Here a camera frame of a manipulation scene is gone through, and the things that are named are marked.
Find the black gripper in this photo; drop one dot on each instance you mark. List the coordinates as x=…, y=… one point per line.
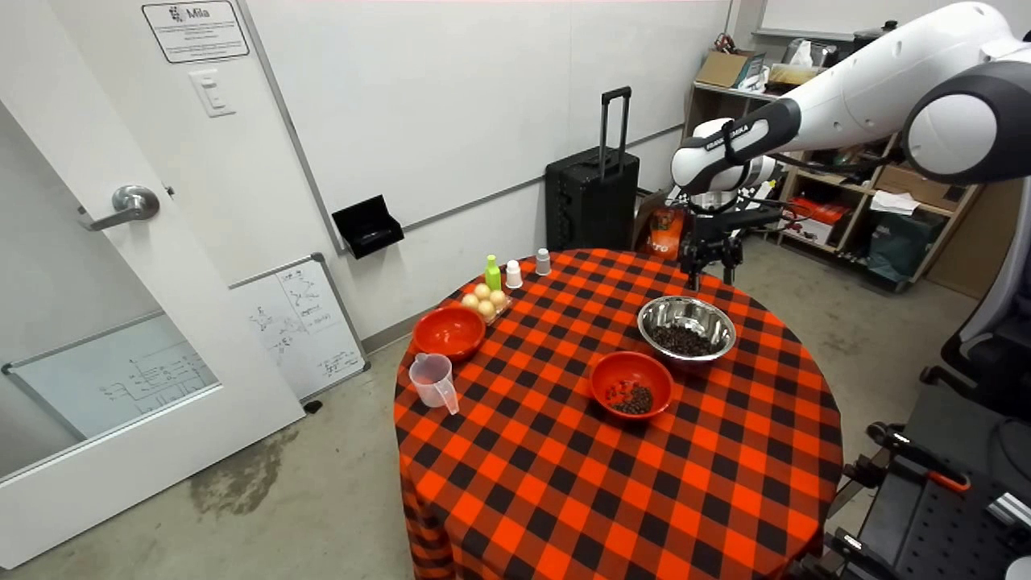
x=712, y=232

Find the silver metal bowl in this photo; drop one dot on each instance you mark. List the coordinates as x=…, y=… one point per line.
x=689, y=330

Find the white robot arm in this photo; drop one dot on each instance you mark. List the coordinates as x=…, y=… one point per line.
x=952, y=86

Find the red bowl with contents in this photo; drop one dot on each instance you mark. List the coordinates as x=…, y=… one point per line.
x=632, y=385

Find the empty red bowl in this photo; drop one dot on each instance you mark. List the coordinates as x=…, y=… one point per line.
x=448, y=330

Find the black suitcase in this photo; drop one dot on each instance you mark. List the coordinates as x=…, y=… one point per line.
x=590, y=198

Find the wooden shelf unit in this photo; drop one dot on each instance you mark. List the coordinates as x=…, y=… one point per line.
x=850, y=188

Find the small grey-capped bottle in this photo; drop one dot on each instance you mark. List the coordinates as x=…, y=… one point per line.
x=541, y=261

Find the small white bottle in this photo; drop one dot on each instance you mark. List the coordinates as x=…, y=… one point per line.
x=513, y=276

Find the green bottle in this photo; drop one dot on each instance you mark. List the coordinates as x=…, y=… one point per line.
x=495, y=270

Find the orange black clamp left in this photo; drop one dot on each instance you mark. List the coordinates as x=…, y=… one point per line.
x=937, y=468

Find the clear measuring cup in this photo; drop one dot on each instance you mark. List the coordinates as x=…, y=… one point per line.
x=434, y=380

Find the black office chair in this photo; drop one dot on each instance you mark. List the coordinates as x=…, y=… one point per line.
x=991, y=354

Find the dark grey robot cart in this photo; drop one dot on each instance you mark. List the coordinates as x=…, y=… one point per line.
x=894, y=522

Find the small whiteboard leaning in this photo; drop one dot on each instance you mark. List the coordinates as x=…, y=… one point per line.
x=304, y=325

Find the white door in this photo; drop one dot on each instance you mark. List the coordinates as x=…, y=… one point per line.
x=125, y=354

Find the black wall holder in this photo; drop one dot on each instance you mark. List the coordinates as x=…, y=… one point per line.
x=370, y=225

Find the light switch plate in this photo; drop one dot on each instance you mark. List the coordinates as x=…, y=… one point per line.
x=212, y=94

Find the white wall sign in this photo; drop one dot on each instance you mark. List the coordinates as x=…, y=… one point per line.
x=204, y=31

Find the silver door handle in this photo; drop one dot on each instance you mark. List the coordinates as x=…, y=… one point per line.
x=127, y=205

